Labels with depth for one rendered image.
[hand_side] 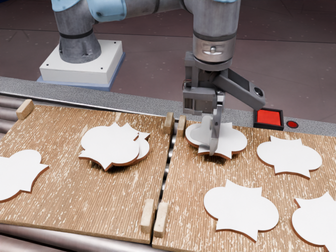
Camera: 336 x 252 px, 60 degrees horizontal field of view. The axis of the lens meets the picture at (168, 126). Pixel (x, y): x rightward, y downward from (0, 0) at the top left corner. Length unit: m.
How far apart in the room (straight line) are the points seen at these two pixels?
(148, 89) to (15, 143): 1.90
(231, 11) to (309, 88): 2.42
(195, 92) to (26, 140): 0.44
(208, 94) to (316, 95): 2.29
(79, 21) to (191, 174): 0.65
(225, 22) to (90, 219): 0.42
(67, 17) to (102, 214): 0.67
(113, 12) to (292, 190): 0.48
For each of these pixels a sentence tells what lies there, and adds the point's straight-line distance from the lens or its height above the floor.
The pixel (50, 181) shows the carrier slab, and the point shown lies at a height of 0.94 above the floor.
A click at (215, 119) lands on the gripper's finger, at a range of 0.57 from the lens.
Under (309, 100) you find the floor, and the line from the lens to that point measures 2.71.
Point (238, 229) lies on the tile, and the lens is 0.56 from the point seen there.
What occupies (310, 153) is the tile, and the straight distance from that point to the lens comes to 0.74.
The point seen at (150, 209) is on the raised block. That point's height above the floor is 0.96.
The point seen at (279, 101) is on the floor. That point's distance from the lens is 2.61.
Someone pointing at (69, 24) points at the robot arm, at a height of 1.06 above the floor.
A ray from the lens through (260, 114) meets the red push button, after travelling 0.84.
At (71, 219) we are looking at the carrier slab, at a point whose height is 0.94.
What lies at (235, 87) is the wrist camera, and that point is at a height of 1.13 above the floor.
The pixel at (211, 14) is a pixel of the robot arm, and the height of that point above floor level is 1.26.
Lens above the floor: 1.42
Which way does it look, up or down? 41 degrees down
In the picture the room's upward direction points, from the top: straight up
